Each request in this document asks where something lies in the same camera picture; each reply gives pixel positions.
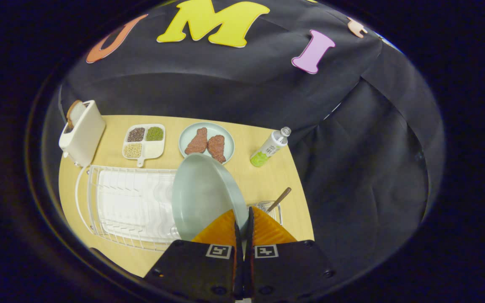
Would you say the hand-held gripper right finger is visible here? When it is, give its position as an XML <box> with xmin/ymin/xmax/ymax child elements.
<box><xmin>245</xmin><ymin>206</ymin><xmax>336</xmax><ymax>301</ymax></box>

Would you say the light green meat plate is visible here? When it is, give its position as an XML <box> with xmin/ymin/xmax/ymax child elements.
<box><xmin>179</xmin><ymin>122</ymin><xmax>235</xmax><ymax>165</ymax></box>

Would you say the brown toast slice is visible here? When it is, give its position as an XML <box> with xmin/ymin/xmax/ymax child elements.
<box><xmin>66</xmin><ymin>100</ymin><xmax>86</xmax><ymax>129</ymax></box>

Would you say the wooden handled metal spoon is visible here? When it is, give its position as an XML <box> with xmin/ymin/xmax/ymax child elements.
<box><xmin>266</xmin><ymin>187</ymin><xmax>292</xmax><ymax>213</ymax></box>

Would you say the white wire dish rack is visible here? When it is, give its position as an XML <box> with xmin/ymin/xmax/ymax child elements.
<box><xmin>75</xmin><ymin>165</ymin><xmax>192</xmax><ymax>252</ymax></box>

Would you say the white divided grain tray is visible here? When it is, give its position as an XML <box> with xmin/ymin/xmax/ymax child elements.
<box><xmin>122</xmin><ymin>124</ymin><xmax>166</xmax><ymax>168</ymax></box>

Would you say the green tea bottle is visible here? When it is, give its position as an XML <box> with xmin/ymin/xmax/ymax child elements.
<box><xmin>250</xmin><ymin>126</ymin><xmax>292</xmax><ymax>168</ymax></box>

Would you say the brown meat piece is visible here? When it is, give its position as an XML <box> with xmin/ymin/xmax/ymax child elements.
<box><xmin>207</xmin><ymin>135</ymin><xmax>227</xmax><ymax>164</ymax></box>
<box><xmin>184</xmin><ymin>128</ymin><xmax>208</xmax><ymax>155</ymax></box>

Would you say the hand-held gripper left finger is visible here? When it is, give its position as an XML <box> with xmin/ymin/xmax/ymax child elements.
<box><xmin>144</xmin><ymin>209</ymin><xmax>243</xmax><ymax>301</ymax></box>

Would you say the white toaster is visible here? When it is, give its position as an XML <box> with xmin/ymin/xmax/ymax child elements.
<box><xmin>59</xmin><ymin>100</ymin><xmax>107</xmax><ymax>168</ymax></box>

